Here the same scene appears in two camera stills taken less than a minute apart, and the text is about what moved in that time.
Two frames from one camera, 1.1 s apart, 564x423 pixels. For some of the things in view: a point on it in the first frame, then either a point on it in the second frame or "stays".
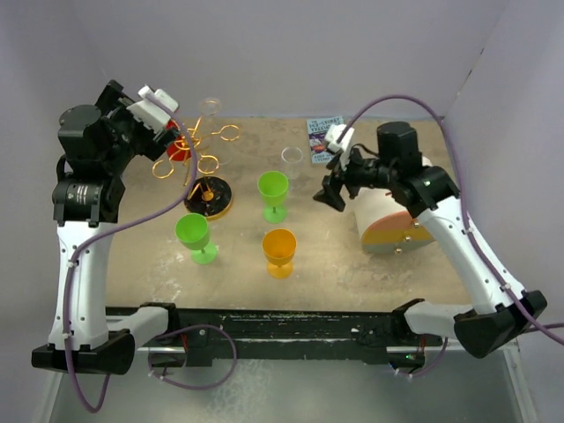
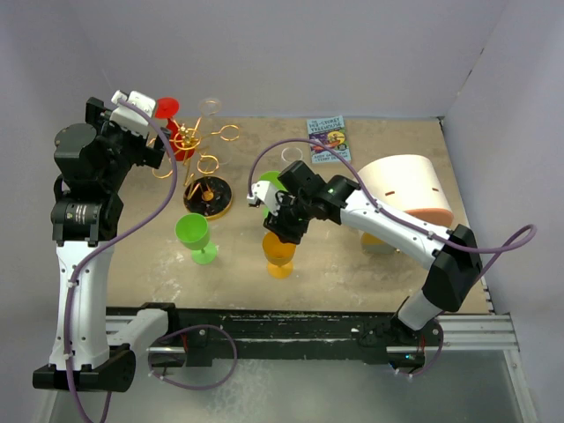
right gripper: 330,194 → 279,225
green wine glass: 193,231 stays
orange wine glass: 278,247 stays
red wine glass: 179,150 stays
